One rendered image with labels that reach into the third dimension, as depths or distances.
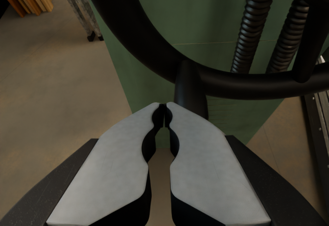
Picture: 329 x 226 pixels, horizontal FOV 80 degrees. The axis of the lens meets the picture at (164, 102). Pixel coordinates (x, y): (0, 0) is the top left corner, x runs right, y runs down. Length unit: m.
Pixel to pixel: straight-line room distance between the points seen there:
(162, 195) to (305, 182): 0.56
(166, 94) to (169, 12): 0.23
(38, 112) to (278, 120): 1.19
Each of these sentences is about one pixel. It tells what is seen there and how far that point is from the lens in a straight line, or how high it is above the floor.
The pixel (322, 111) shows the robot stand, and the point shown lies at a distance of 0.99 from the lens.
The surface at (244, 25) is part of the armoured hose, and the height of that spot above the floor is 0.71.
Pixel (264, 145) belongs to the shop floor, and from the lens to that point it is 0.99.
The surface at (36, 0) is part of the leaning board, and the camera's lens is 1.86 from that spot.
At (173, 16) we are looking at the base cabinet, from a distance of 0.36.
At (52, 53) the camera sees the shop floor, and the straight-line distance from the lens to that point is 1.48.
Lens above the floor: 0.85
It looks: 57 degrees down
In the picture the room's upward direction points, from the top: 5 degrees counter-clockwise
